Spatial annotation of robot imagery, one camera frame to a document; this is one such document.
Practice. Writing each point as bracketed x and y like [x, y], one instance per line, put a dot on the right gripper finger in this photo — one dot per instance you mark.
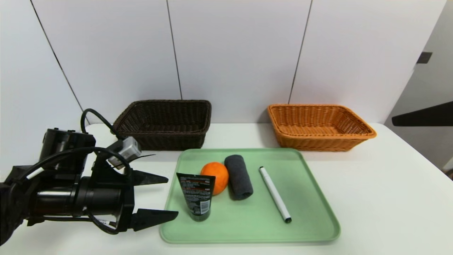
[431, 116]

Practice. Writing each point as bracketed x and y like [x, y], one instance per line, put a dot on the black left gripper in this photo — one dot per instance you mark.
[127, 198]

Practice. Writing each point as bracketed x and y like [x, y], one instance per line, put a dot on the black cosmetic tube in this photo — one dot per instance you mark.
[196, 194]

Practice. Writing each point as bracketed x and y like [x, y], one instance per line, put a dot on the orange fruit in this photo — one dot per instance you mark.
[220, 177]

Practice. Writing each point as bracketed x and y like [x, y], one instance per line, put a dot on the dark grey towel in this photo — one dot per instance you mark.
[239, 177]

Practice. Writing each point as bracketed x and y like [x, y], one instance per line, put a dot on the white marker pen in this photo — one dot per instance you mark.
[274, 193]

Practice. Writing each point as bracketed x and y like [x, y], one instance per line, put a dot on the dark brown wicker basket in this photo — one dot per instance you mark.
[170, 138]

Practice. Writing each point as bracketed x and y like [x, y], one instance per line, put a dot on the orange wicker basket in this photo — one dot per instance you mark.
[318, 142]

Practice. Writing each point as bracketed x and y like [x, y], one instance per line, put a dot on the light green plastic tray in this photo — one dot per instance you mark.
[247, 219]

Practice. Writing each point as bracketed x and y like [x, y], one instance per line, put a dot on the dark square wall fixture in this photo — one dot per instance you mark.
[424, 57]

